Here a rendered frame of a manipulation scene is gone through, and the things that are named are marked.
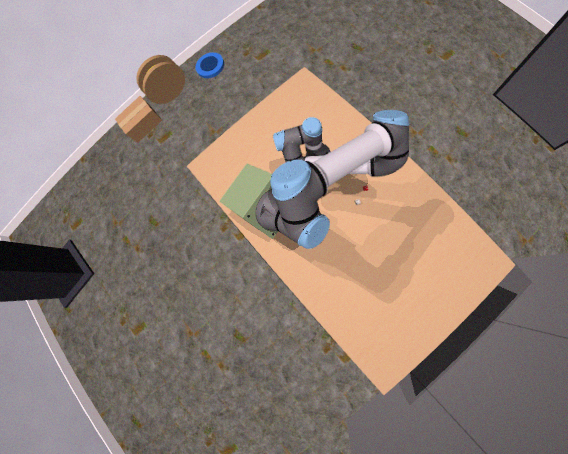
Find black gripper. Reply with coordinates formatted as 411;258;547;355
305;141;331;156

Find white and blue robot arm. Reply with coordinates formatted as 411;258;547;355
256;110;410;249

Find tan flat mat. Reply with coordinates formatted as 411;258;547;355
335;174;356;190

